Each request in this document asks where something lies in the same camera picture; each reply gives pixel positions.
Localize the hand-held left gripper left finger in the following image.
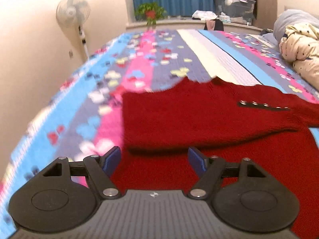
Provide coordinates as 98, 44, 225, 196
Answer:
41, 146, 122, 200

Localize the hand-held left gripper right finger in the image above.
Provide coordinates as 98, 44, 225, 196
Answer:
187, 146, 268, 200

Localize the red knitted sweater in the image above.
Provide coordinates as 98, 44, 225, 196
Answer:
109, 76, 319, 239

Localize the white clothes pile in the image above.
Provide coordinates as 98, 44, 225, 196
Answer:
192, 10, 220, 22

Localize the floral striped blanket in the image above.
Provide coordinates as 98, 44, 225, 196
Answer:
0, 28, 319, 239

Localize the pink and black cloth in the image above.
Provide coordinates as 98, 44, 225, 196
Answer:
204, 19, 224, 32

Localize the window sill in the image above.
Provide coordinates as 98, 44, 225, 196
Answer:
126, 19, 275, 34

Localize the potted green plant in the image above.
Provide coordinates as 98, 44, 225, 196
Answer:
135, 2, 167, 27

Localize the star print cream quilt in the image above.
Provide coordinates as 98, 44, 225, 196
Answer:
279, 22, 319, 83

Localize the white standing fan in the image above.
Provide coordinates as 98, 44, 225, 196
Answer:
56, 0, 91, 61

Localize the large clear storage bin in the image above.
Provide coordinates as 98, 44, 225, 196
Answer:
213, 0, 257, 26

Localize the grey pillow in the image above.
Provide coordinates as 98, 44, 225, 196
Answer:
273, 9, 319, 43

